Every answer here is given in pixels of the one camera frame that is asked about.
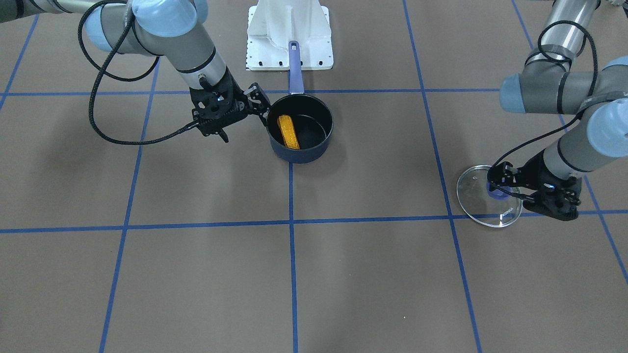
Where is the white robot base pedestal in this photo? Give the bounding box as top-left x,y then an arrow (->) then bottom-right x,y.
245,0 -> 334,71

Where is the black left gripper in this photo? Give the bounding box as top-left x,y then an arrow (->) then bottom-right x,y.
486,151 -> 581,221

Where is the dark blue saucepan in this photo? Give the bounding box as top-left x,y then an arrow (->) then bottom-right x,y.
267,41 -> 334,164

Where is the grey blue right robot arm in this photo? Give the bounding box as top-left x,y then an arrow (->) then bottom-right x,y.
1,0 -> 271,146

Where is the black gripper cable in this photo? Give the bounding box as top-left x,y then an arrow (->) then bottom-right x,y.
78,0 -> 199,146

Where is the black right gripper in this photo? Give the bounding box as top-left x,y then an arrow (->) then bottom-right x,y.
190,69 -> 271,143

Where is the yellow corn cob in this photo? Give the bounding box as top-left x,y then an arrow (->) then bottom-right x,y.
277,114 -> 300,150

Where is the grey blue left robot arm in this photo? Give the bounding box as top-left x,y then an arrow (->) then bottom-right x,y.
487,0 -> 628,221

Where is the glass pot lid blue knob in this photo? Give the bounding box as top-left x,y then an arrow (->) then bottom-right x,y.
457,165 -> 523,228

